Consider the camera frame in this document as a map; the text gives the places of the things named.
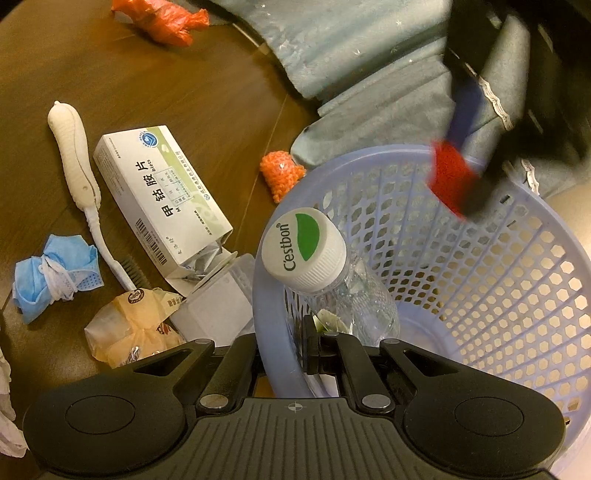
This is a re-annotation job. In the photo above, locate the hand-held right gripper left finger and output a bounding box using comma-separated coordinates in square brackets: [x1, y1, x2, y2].
[131, 332, 260, 414]

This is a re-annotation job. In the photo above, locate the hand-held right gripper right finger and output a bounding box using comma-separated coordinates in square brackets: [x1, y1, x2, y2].
[300, 315, 465, 411]

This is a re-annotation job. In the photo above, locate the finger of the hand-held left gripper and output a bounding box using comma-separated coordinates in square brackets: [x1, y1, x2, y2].
[447, 60, 486, 149]
[463, 129, 532, 220]

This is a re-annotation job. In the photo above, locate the small red scrap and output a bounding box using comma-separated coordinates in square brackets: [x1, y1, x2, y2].
[427, 141, 484, 218]

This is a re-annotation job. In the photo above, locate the clear plastic box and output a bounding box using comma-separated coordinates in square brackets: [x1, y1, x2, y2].
[168, 253, 257, 348]

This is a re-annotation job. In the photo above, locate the clear plastic water bottle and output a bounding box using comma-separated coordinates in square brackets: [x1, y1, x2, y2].
[262, 208, 401, 348]

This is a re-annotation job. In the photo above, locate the blue perforated plastic basket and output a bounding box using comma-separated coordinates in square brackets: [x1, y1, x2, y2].
[252, 144, 591, 480]

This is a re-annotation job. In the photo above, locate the tan snack wrapper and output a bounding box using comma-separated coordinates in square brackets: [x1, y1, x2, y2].
[84, 287, 188, 369]

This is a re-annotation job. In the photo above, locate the white medicine box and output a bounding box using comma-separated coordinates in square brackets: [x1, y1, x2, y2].
[93, 124, 239, 296]

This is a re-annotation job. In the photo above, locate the white electric toothbrush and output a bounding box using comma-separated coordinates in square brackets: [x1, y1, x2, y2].
[47, 100, 144, 292]

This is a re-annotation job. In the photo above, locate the grey-blue lace-trimmed bed skirt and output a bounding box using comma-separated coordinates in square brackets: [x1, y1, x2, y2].
[290, 18, 591, 200]

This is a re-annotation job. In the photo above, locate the blue-grey star curtain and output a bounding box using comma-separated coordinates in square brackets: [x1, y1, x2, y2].
[210, 0, 455, 116]

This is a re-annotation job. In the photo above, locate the orange crochet piece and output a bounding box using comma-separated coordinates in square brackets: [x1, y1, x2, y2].
[259, 151, 307, 204]

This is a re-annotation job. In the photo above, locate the blue face mask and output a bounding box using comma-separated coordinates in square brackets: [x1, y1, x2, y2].
[12, 234, 103, 325]

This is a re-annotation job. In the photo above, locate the crumpled white tissue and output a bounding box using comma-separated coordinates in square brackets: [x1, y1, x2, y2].
[0, 346, 27, 459]

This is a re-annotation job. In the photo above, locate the red plastic bag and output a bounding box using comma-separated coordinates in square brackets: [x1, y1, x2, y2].
[111, 0, 210, 47]

